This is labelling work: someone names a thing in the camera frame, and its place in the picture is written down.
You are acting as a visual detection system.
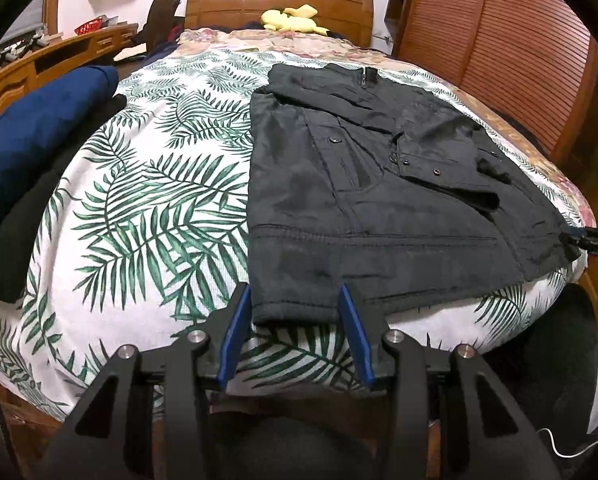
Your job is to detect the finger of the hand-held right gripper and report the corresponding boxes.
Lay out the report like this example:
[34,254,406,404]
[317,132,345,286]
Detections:
[562,226,598,261]

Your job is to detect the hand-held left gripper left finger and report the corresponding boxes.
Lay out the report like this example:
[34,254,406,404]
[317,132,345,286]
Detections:
[44,282,254,480]

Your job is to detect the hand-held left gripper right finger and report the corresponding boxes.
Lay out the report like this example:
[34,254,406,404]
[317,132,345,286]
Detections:
[336,282,562,480]

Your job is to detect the black zip jacket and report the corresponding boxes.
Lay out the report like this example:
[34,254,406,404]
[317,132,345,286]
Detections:
[246,62,582,326]

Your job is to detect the person's black trousers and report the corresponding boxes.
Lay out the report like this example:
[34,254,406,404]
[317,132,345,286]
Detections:
[209,282,598,480]

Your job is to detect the green leaf print blanket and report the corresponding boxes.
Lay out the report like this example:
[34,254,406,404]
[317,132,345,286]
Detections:
[0,50,587,411]

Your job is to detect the wooden louvred wardrobe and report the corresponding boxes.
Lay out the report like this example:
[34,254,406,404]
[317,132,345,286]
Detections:
[383,0,598,166]

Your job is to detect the black folded cloth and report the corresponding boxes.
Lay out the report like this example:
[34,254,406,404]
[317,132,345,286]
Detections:
[0,95,130,306]

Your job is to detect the navy blue garment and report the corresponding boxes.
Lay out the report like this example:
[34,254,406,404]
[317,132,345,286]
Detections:
[0,65,120,241]

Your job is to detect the yellow plush toy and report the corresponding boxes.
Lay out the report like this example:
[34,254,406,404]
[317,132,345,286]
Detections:
[260,4,330,37]

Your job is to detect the dark wooden chair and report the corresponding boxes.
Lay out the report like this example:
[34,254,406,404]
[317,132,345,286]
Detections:
[136,0,182,51]

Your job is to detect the wooden desk cabinet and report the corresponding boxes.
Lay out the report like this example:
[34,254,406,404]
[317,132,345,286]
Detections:
[0,22,142,126]

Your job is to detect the wooden bed headboard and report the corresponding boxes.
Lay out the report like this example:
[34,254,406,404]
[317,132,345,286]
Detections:
[185,0,375,48]

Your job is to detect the white cable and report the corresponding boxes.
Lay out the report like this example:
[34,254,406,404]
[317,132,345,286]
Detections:
[536,427,598,459]

